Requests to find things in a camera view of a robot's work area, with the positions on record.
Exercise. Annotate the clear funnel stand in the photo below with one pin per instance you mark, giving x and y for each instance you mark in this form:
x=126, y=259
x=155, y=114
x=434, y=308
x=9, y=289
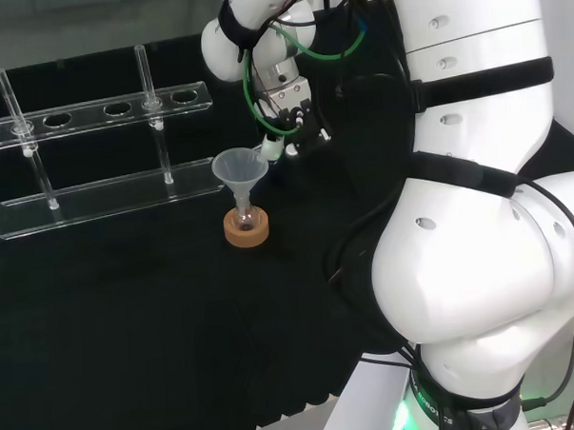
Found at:
x=101, y=204

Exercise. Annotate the small round-bottom glass flask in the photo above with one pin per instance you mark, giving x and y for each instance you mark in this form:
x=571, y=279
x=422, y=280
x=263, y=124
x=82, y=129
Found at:
x=246, y=221

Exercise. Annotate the black bench cloth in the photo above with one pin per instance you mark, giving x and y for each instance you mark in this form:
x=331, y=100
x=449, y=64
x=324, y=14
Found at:
x=129, y=303

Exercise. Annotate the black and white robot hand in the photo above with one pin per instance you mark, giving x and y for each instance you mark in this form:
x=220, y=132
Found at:
x=272, y=148

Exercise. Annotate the translucent plastic funnel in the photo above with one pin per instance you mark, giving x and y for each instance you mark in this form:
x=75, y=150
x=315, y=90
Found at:
x=239, y=167

